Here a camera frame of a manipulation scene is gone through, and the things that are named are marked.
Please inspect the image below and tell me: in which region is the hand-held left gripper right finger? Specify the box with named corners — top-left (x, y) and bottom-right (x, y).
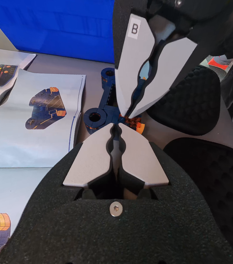
top-left (117, 124), bottom-right (169, 195)

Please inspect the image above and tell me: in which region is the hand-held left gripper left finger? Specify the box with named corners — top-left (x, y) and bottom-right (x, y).
top-left (63, 123), bottom-right (117, 195)

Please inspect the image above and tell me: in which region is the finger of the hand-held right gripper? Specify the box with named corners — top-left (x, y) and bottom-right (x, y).
top-left (128, 37), bottom-right (198, 119)
top-left (115, 13), bottom-right (155, 118)

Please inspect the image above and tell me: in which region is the blue orange brick model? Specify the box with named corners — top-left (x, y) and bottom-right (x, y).
top-left (83, 67), bottom-right (146, 141)

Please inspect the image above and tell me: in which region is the instruction booklet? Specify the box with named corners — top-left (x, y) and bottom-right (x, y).
top-left (0, 69), bottom-right (86, 264)

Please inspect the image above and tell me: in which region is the blue plastic bin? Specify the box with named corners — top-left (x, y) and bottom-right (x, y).
top-left (0, 0), bottom-right (115, 63)

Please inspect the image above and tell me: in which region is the red object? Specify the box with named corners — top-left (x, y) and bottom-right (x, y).
top-left (208, 55), bottom-right (233, 70)

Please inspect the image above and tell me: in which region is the black bumpy cushion pad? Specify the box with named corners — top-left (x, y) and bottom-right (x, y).
top-left (146, 66), bottom-right (221, 136)

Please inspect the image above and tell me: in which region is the instruction booklet arcade machine cover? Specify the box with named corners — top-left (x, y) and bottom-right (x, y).
top-left (0, 47), bottom-right (36, 113)

